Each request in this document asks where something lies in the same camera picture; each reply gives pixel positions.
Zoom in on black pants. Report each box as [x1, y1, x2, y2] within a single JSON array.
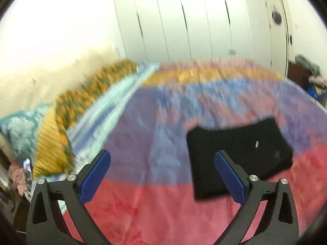
[[186, 118, 293, 201]]

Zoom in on yellow textured pillow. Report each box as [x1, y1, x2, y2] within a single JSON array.
[[33, 104, 73, 178]]

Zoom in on teal patterned pillow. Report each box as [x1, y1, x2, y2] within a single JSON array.
[[1, 104, 51, 165]]

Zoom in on colourful striped bedspread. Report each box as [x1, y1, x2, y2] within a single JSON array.
[[67, 61, 326, 244]]

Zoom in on floral orange green blanket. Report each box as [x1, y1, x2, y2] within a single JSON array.
[[55, 59, 137, 164]]

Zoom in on cream upholstered headboard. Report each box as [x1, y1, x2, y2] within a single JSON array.
[[1, 46, 121, 117]]

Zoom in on laundry basket with clothes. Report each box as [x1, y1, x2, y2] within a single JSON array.
[[307, 75, 327, 100]]

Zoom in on dark wooden nightstand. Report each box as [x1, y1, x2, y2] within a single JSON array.
[[287, 61, 313, 91]]

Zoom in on grey green garment on nightstand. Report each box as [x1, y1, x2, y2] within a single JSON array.
[[295, 54, 321, 76]]

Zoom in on white door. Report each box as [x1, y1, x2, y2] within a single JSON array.
[[265, 0, 295, 77]]

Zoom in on black hat on door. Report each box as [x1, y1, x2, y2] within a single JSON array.
[[272, 5, 282, 26]]

